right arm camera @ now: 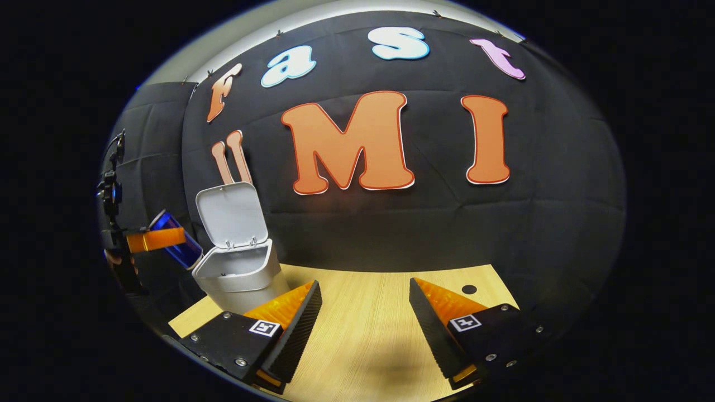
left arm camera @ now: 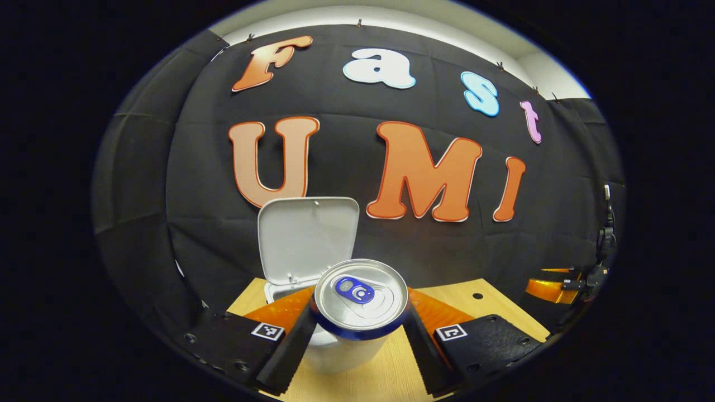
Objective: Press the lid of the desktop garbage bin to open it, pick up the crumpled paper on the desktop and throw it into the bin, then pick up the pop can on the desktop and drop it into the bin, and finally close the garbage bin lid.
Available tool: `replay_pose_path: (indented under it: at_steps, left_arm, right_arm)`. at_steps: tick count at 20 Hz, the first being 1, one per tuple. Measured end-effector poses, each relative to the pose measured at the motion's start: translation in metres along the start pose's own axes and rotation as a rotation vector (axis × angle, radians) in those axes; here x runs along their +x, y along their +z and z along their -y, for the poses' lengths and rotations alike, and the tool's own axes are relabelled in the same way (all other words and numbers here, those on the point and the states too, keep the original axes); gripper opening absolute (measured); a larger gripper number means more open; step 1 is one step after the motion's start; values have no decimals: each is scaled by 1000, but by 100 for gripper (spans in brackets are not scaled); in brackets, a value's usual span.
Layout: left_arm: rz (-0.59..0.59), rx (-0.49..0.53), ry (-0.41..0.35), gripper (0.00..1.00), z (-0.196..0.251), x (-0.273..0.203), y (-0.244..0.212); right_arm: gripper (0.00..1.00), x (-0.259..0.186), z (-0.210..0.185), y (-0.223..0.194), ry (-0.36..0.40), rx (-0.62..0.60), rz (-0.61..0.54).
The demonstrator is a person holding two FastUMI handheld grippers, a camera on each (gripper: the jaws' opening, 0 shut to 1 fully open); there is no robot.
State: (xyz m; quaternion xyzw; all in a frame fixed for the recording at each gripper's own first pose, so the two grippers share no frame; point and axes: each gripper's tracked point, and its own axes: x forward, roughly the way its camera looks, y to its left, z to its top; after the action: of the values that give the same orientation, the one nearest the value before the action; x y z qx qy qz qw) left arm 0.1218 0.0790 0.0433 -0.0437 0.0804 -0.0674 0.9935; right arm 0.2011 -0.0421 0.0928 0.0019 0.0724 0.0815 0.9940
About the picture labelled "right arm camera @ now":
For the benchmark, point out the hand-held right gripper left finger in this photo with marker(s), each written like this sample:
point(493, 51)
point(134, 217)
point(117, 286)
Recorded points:
point(296, 329)

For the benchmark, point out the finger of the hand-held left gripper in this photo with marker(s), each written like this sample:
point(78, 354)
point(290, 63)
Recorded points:
point(156, 239)

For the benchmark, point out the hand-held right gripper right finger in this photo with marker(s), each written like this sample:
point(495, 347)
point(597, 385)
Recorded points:
point(433, 329)

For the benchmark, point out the blue pop can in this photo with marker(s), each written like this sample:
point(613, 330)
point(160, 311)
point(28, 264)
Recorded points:
point(187, 255)

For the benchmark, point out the white desktop garbage bin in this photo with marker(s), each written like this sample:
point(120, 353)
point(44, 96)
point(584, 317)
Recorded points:
point(240, 279)

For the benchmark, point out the wooden desktop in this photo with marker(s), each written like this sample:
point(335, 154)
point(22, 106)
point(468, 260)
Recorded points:
point(363, 318)

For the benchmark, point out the black backdrop cloth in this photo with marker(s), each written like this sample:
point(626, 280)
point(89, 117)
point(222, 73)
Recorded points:
point(391, 223)

